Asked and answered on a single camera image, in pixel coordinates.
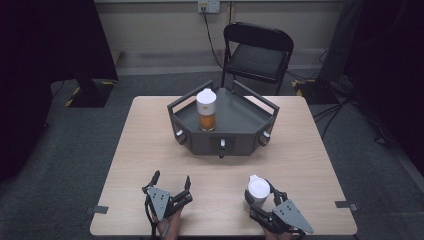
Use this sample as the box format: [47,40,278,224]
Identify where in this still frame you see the black stand base striped tape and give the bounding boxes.
[292,78,342,105]
[64,78,116,109]

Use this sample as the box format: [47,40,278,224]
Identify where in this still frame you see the person's right hand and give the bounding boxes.
[262,226,297,240]

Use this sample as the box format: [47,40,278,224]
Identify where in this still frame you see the black curtain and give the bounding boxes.
[343,0,424,168]
[0,0,120,183]

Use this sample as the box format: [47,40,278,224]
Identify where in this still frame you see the white wall socket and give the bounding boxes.
[197,0,221,15]

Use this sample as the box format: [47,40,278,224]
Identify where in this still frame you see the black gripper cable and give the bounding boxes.
[144,195,159,240]

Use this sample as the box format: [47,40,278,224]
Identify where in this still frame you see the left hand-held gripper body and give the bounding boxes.
[144,186,194,222]

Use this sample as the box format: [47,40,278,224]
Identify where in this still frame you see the grey tape strip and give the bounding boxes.
[334,200,361,212]
[84,205,110,215]

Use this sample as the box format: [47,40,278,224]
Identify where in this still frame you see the person's left hand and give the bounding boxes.
[151,208,183,240]

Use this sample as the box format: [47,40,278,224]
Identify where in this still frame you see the black folding chair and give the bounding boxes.
[221,21,295,96]

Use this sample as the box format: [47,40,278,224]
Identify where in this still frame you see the white lidded cup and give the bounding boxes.
[247,174,272,210]

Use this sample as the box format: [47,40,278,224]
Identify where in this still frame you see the dark grey corner rack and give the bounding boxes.
[166,79,281,159]

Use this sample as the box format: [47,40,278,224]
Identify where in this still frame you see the black power cable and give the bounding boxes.
[201,12,225,70]

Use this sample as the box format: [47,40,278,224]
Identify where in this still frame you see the black floor cables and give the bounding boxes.
[312,99,389,145]

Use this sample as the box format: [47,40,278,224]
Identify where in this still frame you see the orange drink bottle white cap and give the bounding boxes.
[195,87,218,133]

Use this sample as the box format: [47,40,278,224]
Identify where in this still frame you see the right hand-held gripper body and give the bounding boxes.
[249,199,315,235]

